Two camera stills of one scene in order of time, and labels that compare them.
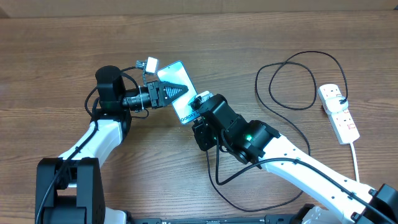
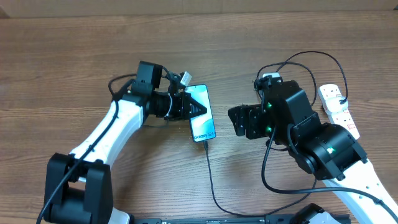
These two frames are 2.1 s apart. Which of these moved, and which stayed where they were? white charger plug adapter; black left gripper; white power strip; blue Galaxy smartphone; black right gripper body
Moved: blue Galaxy smartphone; black right gripper body; black left gripper
Stayed: white power strip; white charger plug adapter
